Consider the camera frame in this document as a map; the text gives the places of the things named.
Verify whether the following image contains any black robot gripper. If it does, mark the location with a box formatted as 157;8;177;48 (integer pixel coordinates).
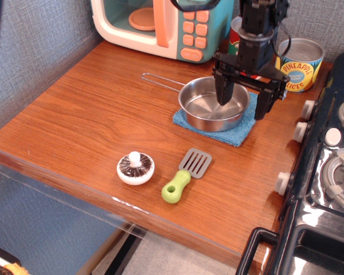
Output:
213;38;289;120

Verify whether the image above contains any stainless steel pan with handle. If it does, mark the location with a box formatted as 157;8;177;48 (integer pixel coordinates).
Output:
141;73;251;132

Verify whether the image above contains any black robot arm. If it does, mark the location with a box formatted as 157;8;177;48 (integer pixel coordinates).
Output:
213;1;290;120

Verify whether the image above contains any blue folded cloth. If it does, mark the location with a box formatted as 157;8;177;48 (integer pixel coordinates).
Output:
173;92;258;147

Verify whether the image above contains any toy pineapple slices can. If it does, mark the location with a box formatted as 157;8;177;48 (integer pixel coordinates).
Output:
275;38;325;93

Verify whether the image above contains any toy tomato sauce can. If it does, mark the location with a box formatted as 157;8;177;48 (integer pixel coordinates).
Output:
228;16;242;56

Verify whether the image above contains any teal toy microwave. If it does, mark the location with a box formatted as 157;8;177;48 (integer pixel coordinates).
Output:
91;1;234;64

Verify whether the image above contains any toy mushroom slice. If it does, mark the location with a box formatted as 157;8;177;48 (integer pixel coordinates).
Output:
116;151;155;186

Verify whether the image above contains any black toy stove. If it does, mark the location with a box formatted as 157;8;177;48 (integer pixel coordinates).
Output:
236;52;344;274

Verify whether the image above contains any orange fuzzy object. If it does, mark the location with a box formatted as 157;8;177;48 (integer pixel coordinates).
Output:
0;263;29;275

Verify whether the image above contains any green handled grey toy spatula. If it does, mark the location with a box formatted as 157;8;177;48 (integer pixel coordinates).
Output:
161;148;212;204

